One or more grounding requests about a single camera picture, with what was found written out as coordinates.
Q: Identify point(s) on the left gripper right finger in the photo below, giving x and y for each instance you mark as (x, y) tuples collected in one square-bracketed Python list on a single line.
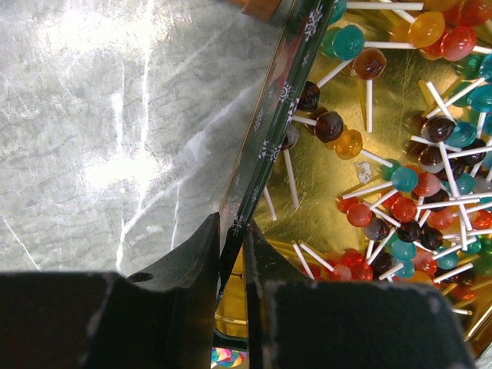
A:
[(296, 322)]

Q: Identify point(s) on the orange wooden shelf rack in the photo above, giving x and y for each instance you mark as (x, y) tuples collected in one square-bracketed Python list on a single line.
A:
[(262, 9)]

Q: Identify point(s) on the tin of swirl lollipops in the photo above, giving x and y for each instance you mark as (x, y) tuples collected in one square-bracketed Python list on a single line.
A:
[(223, 357)]

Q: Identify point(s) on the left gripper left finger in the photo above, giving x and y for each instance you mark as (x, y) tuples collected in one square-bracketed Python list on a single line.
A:
[(159, 317)]

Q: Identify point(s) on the tin of round lollipops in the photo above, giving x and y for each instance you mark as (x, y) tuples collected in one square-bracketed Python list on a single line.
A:
[(368, 157)]

